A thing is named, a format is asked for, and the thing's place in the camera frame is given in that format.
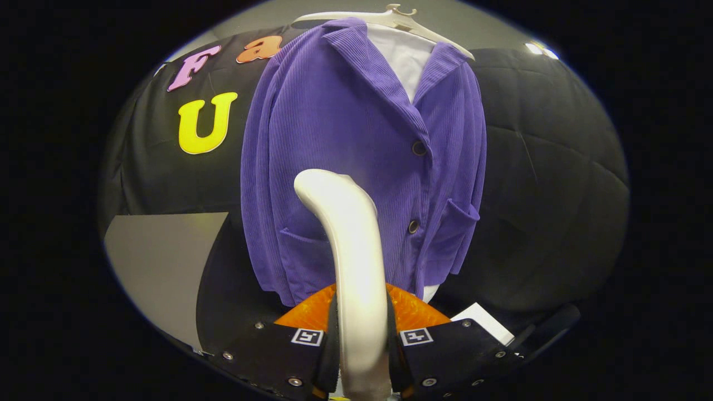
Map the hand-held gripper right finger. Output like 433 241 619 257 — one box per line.
384 283 524 399

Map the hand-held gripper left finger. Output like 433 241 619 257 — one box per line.
209 283 340 400

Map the white garment steamer head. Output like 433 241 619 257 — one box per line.
294 169 393 401

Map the purple corduroy jacket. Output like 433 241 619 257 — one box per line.
241 17 488 308

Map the white shirt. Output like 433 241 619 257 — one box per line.
367 23 441 304

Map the white clothes hanger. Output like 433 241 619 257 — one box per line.
291 3 476 61

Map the black quilted curtain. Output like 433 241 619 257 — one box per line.
434 47 630 335

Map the double ceiling light panel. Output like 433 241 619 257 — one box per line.
525 40 559 60

